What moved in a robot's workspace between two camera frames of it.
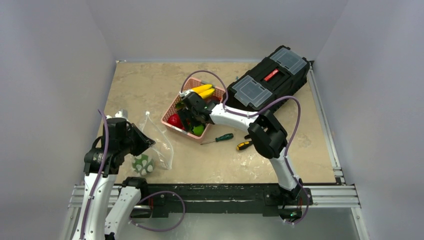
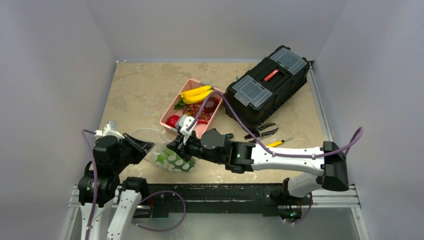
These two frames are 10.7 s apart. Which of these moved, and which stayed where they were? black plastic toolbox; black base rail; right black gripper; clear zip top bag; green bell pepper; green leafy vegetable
Moved: clear zip top bag; right black gripper; green bell pepper
Stayed: green leafy vegetable; black plastic toolbox; black base rail
